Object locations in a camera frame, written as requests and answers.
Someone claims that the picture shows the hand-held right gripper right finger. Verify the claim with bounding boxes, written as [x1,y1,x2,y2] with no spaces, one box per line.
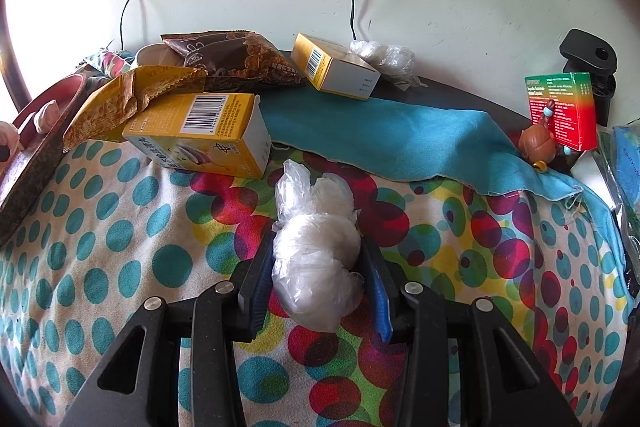
[356,237,583,427]

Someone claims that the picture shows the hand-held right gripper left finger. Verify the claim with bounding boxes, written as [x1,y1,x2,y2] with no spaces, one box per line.
[60,221,282,427]

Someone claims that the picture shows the white plastic bag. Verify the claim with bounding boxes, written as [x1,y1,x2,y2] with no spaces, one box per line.
[271,159,366,334]

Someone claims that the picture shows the large yellow box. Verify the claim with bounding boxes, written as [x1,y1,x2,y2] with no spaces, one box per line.
[122,93,274,180]

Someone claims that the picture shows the brown snack packet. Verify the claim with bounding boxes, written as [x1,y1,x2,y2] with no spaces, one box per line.
[200,33,307,92]
[161,30,261,74]

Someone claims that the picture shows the small yellow box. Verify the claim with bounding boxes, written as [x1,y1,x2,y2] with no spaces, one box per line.
[291,33,382,101]

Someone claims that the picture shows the yellow snack packet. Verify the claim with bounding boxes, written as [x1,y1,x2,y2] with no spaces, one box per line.
[63,66,209,152]

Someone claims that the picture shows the red round tray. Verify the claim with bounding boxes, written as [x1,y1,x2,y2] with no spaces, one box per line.
[0,74,94,249]

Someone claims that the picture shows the person's left hand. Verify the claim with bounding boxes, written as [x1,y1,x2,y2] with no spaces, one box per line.
[0,99,62,175]

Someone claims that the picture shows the polka dot cloth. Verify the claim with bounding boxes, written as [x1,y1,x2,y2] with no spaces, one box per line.
[0,47,640,427]

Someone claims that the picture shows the teal cloth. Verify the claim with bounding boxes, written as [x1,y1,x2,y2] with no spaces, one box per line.
[260,94,627,260]

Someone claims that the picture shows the small brown figurine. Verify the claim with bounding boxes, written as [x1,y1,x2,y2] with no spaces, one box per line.
[517,99,559,170]

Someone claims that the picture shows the crumpled clear plastic bag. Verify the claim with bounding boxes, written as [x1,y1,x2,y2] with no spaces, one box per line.
[350,39,424,88]

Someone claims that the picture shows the white paper packet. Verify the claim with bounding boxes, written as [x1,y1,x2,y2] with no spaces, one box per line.
[570,152,617,210]

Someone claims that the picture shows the green and red box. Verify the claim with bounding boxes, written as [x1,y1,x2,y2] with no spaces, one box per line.
[524,72,599,152]

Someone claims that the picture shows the blue packet in clear wrap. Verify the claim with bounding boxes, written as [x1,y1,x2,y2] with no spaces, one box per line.
[597,122,640,308]

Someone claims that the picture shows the black pump bottle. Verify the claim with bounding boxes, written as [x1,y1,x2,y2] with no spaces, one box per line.
[559,28,621,128]

